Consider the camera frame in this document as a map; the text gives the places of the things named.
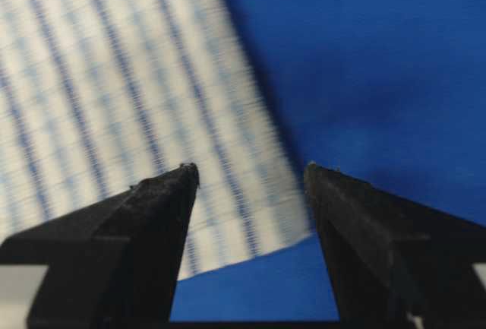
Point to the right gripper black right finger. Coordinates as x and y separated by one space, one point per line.
395 263

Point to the white blue-striped towel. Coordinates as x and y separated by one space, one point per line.
97 95

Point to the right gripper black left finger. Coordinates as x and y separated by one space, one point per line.
112 264

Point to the blue table cloth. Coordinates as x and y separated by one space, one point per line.
389 91

